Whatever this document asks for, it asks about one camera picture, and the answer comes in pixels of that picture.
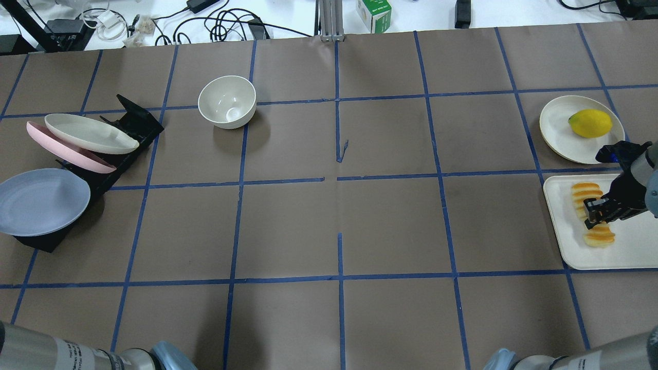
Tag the yellow lemon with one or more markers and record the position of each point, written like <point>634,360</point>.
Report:
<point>590,123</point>

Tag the black power adapter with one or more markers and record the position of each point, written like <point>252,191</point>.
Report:
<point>197,6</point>

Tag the green white carton box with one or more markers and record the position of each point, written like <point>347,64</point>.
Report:
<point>376,15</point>

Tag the cream plate in rack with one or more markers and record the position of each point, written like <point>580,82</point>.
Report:
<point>90,134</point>

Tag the white bowl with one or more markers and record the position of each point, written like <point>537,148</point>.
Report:
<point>228,102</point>

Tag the black dish rack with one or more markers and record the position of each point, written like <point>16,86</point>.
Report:
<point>139,124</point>

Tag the cream plate with lemon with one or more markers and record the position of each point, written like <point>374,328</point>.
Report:
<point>557,132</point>

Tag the aluminium frame post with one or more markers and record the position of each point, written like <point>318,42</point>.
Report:
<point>329,21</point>

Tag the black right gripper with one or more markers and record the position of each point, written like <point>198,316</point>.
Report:
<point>628,196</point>

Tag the white rectangular tray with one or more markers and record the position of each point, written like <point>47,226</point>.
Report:
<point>635,244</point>

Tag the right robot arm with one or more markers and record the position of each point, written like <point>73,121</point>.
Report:
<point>635,352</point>

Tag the blue plate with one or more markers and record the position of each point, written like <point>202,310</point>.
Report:
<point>42,201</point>

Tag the pink plate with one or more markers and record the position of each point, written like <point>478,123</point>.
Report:
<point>71,153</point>

